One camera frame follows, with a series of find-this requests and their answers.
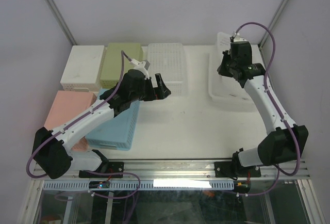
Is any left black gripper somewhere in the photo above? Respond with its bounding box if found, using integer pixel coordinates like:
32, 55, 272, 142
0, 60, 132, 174
130, 74, 171, 103

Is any white bottom basket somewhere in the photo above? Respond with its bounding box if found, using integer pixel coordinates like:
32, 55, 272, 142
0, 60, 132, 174
208, 32, 264, 112

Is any clear perforated basket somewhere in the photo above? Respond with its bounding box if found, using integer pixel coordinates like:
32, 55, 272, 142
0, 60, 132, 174
146, 43, 188, 97

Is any green perforated basket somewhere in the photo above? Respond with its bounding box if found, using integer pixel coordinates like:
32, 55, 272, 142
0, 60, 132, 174
100, 43, 143, 89

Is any blue basket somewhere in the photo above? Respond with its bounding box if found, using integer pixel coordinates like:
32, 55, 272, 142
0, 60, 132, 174
85, 101, 140, 151

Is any white perforated basket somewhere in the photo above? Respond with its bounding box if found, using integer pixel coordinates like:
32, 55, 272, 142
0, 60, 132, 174
60, 45, 106, 92

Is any pink perforated basket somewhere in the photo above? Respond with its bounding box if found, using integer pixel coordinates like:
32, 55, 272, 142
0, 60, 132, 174
43, 90, 97, 153

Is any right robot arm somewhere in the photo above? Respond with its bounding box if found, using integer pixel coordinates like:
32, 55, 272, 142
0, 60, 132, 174
217, 40, 308, 176

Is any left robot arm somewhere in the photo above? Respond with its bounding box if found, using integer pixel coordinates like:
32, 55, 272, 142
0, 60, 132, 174
28, 69, 171, 179

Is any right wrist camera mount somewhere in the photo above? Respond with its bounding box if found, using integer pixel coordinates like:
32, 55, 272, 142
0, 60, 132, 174
229, 32, 246, 43

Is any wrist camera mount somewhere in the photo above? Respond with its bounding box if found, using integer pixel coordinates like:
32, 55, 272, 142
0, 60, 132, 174
129, 59, 150, 79
229, 32, 246, 43

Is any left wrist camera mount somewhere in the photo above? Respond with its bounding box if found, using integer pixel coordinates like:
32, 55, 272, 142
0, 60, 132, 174
129, 59, 150, 79

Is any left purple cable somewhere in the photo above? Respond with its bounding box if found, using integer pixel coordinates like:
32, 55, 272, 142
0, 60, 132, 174
27, 50, 134, 180

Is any purple cable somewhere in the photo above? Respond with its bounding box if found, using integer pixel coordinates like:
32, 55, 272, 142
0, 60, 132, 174
236, 22, 301, 198
27, 50, 134, 180

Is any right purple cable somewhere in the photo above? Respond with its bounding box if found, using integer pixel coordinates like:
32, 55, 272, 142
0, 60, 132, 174
236, 22, 301, 198

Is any aluminium mounting rail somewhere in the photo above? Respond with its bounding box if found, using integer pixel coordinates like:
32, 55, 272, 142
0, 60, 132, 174
31, 159, 311, 181

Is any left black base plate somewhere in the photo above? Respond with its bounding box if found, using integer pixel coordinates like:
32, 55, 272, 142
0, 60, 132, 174
78, 161, 124, 179

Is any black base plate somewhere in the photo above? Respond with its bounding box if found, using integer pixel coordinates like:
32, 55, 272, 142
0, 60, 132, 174
78, 161, 124, 179
214, 161, 261, 180

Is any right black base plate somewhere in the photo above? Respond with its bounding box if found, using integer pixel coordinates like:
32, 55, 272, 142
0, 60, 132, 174
214, 161, 261, 180

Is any white slotted cable duct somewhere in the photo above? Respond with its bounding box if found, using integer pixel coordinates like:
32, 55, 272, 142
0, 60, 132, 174
43, 179, 234, 191

